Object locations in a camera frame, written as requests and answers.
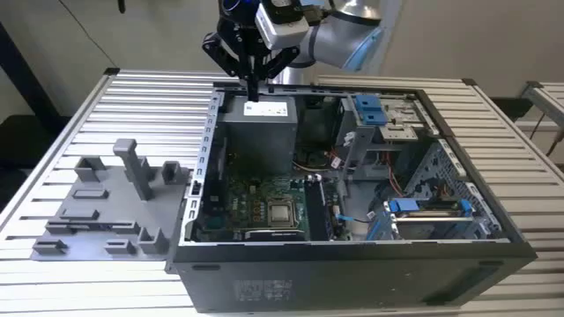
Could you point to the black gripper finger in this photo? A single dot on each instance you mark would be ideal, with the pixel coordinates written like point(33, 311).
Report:
point(282, 61)
point(223, 53)

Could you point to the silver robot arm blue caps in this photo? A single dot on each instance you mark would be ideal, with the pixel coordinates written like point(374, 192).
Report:
point(335, 36)

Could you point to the blue drive bay latch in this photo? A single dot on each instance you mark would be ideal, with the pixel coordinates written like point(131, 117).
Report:
point(369, 104)

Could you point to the grey power supply unit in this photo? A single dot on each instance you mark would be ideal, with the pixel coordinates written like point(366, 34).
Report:
point(261, 142)

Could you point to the black table corner cap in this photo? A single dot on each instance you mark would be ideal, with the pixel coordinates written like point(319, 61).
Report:
point(470, 82)
point(111, 70)

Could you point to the silver metal drive cage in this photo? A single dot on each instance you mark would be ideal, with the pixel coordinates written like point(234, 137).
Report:
point(397, 132)

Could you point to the green motherboard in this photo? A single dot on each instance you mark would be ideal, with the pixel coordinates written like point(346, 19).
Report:
point(247, 201)

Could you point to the CPU socket with silver CPU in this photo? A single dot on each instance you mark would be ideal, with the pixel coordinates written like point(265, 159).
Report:
point(282, 213)

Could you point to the hard disk in blue carrier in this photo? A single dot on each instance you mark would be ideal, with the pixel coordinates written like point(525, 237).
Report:
point(403, 204)

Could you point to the black graphics card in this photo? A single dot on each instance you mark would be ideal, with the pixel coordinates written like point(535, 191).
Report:
point(274, 235)

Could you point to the grey plastic parts rack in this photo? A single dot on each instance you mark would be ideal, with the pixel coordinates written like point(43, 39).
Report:
point(119, 211)

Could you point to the neighbouring metal slat table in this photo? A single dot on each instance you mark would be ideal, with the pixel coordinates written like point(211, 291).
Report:
point(546, 99)

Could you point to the black open PC case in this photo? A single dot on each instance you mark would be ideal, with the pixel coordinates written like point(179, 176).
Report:
point(309, 280)

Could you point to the black hanging wall object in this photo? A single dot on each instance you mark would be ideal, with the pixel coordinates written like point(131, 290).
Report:
point(122, 6)

